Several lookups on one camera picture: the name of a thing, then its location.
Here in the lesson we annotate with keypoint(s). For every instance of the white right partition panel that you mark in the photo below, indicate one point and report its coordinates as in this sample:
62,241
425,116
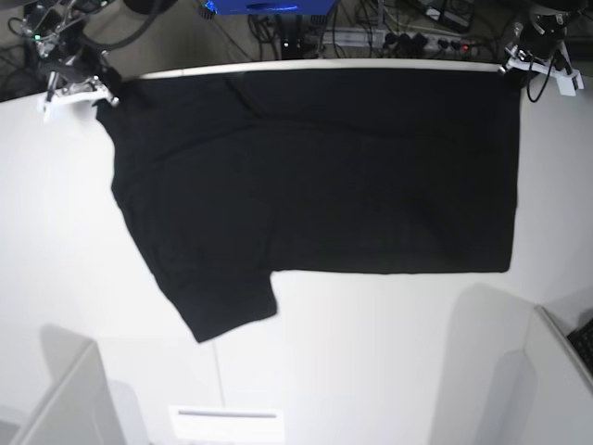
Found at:
541,393

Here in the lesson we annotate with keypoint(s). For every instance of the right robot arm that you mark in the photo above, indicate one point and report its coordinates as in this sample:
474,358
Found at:
50,24

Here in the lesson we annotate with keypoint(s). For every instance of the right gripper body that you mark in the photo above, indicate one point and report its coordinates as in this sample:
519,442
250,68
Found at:
85,64

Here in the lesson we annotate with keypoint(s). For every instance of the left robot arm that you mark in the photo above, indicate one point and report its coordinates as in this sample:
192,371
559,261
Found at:
546,14

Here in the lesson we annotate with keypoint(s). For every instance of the white power strip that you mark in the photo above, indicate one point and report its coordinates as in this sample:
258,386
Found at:
376,39

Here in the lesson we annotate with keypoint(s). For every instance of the blue box with oval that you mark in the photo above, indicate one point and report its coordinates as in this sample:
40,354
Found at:
261,7

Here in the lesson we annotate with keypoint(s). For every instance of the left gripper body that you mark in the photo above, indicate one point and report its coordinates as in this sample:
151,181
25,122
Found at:
533,44

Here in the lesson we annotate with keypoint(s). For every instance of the black keyboard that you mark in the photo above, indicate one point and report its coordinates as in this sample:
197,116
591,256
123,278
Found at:
582,341

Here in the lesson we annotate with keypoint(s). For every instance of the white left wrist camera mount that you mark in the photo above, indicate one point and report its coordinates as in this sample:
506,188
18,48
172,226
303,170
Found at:
568,82

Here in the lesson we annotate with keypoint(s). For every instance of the white partition panel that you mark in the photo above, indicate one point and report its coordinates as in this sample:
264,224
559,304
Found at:
541,393
77,409

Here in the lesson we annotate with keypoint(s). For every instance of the black T-shirt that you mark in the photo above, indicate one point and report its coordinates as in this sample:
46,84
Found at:
223,180

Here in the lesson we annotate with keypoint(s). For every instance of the white left partition panel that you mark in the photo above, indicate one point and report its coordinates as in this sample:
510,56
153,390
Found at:
77,409

